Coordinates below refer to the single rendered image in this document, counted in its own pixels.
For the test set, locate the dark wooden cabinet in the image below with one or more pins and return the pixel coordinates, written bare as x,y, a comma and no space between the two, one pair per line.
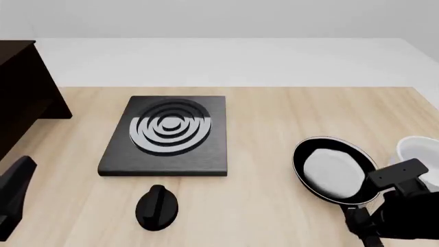
24,85

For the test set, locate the black plate on stalk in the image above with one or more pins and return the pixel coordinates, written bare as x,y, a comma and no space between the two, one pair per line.
394,173

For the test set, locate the flat black stove plate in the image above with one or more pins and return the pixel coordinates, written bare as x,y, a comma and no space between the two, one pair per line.
205,144

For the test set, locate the round black stove knob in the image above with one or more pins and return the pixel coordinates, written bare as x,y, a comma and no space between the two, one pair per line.
156,208

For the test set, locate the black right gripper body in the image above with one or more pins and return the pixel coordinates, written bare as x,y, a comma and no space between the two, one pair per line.
411,213

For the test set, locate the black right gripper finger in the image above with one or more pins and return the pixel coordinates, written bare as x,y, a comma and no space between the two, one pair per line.
357,218

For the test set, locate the white bowl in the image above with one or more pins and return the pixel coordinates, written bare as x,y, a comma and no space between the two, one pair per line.
420,149

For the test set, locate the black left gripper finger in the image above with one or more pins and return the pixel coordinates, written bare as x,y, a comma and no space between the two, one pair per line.
15,190

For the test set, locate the black frying pan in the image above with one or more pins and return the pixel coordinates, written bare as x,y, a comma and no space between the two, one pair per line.
329,169

